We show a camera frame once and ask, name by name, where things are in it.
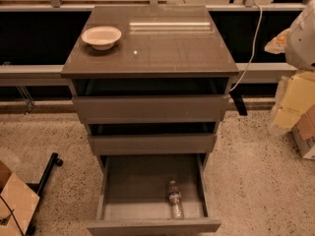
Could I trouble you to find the white paper bowl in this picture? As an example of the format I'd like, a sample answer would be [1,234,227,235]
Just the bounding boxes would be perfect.
[82,27,122,50]

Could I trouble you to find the metal railing frame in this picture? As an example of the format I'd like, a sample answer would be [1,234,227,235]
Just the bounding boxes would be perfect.
[0,0,307,100]

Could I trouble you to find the grey middle drawer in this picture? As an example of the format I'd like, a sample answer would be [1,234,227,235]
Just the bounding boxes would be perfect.
[88,134,217,155]

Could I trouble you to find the black wheeled stand leg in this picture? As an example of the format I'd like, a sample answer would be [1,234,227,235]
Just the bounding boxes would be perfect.
[26,152,63,236]

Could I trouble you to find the cardboard box at left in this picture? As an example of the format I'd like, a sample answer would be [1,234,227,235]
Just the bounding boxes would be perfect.
[0,161,39,236]

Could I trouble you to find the grey top drawer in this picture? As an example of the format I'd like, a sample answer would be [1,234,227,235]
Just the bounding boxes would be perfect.
[73,95,228,124]

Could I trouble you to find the cardboard box at right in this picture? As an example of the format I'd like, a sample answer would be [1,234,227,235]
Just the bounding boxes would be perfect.
[292,105,315,160]

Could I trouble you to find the clear plastic water bottle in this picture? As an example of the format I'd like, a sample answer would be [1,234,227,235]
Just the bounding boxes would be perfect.
[168,180,184,219]

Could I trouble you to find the black bracket behind cabinet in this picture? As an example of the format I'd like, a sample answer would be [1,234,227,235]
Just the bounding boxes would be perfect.
[229,89,247,116]

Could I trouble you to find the cardboard box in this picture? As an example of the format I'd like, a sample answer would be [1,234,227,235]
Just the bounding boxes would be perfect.
[0,161,39,236]
[292,105,315,160]

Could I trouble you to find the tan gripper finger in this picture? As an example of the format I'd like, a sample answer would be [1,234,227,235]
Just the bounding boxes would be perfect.
[264,29,289,54]

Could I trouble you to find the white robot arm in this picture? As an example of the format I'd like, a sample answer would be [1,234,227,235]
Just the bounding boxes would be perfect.
[264,0,315,71]

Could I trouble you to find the white power cable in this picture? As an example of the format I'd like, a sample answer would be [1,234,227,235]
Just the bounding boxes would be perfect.
[229,2,264,92]

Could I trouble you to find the grey open bottom drawer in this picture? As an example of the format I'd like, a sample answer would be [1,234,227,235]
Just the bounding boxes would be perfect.
[88,154,221,236]

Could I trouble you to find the grey drawer cabinet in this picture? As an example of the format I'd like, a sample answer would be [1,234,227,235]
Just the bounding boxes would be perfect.
[60,4,240,169]

